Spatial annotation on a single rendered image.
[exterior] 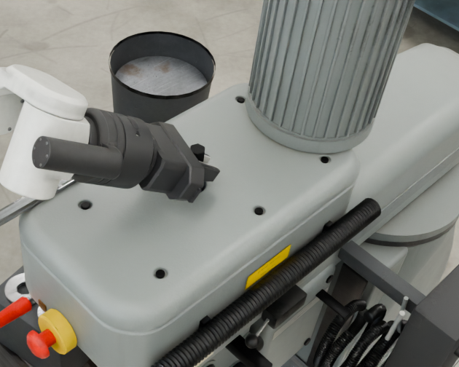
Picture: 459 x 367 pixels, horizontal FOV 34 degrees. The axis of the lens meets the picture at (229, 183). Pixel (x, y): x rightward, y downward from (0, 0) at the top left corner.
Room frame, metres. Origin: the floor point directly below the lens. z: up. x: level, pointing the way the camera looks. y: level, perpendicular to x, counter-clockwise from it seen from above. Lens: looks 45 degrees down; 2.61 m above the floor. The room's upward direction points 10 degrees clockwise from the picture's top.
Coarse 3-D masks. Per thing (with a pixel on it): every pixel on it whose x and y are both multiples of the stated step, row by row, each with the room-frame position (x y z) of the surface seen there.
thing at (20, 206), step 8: (64, 184) 0.66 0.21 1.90; (56, 192) 0.65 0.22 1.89; (16, 200) 0.62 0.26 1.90; (24, 200) 0.62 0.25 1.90; (32, 200) 0.62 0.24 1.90; (40, 200) 0.63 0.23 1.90; (8, 208) 0.60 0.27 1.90; (16, 208) 0.61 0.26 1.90; (24, 208) 0.61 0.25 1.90; (0, 216) 0.59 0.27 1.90; (8, 216) 0.59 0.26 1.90; (16, 216) 0.60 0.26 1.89; (0, 224) 0.58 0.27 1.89
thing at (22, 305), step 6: (18, 300) 0.60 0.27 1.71; (24, 300) 0.60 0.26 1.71; (30, 300) 0.60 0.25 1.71; (12, 306) 0.59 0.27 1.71; (18, 306) 0.59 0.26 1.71; (24, 306) 0.59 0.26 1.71; (30, 306) 0.59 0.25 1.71; (0, 312) 0.57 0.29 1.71; (6, 312) 0.57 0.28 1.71; (12, 312) 0.58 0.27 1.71; (18, 312) 0.58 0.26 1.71; (24, 312) 0.59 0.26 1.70; (0, 318) 0.56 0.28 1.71; (6, 318) 0.57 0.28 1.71; (12, 318) 0.57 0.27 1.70; (0, 324) 0.56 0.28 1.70; (6, 324) 0.56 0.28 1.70
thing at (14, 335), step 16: (16, 272) 1.04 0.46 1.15; (0, 288) 0.99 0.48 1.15; (16, 288) 0.99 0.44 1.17; (0, 304) 0.95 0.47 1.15; (32, 304) 0.96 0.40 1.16; (16, 320) 0.93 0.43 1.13; (32, 320) 0.92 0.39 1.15; (0, 336) 0.96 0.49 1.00; (16, 336) 0.93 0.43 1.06; (16, 352) 0.93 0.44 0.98; (80, 352) 0.93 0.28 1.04
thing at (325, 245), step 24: (360, 216) 0.78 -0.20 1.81; (312, 240) 0.73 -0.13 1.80; (336, 240) 0.73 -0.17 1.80; (288, 264) 0.67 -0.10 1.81; (312, 264) 0.68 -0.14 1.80; (264, 288) 0.62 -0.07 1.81; (288, 288) 0.64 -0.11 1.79; (240, 312) 0.57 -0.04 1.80; (192, 336) 0.53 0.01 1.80; (216, 336) 0.53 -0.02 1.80; (168, 360) 0.48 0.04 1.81; (192, 360) 0.49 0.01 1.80
